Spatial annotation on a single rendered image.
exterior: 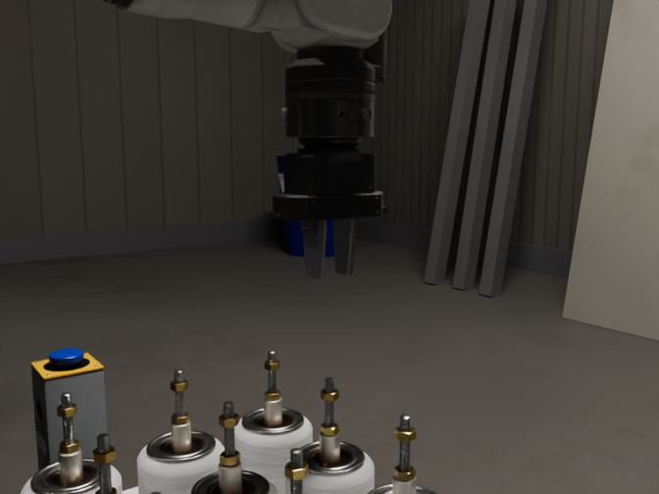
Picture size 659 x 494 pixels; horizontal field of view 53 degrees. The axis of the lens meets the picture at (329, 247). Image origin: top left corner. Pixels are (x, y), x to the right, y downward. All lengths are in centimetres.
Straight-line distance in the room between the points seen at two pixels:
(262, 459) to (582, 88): 256
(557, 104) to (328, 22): 263
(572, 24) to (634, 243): 123
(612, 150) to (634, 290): 47
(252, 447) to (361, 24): 48
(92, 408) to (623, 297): 178
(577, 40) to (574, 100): 25
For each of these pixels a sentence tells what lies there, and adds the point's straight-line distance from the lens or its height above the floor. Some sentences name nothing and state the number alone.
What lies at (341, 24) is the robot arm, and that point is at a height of 69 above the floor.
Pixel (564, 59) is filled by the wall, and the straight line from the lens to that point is 319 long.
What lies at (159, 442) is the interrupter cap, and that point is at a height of 25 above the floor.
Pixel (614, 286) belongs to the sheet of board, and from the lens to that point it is 232.
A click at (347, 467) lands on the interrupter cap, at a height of 25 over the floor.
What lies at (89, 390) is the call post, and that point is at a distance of 87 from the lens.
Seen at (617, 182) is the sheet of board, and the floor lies 46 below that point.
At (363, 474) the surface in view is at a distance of 72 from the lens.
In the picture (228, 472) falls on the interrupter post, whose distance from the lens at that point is 67.
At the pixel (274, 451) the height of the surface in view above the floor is 24.
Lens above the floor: 58
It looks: 9 degrees down
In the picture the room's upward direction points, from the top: straight up
